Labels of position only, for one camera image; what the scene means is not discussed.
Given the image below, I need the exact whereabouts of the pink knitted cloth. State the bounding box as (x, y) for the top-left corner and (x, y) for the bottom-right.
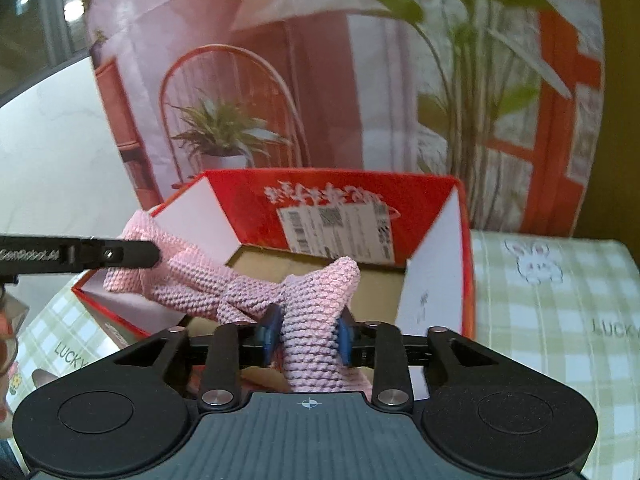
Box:
(103, 210), (372, 396)

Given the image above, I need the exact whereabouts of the printed room scene backdrop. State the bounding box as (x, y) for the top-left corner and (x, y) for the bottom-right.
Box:
(79, 0), (604, 236)

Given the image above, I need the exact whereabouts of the operator left hand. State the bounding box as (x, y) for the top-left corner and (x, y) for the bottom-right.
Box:
(0, 286), (29, 422)

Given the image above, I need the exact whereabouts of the red strawberry cardboard box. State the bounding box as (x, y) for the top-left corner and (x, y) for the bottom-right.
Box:
(70, 168), (476, 340)

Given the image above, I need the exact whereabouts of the green checkered tablecloth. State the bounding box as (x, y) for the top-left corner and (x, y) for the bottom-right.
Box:
(6, 231), (639, 479)

